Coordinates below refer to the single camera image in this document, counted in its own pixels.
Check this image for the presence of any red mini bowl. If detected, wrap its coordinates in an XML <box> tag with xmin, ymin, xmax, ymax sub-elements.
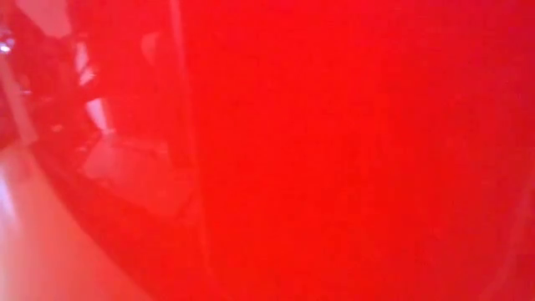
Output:
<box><xmin>0</xmin><ymin>0</ymin><xmax>535</xmax><ymax>301</ymax></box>

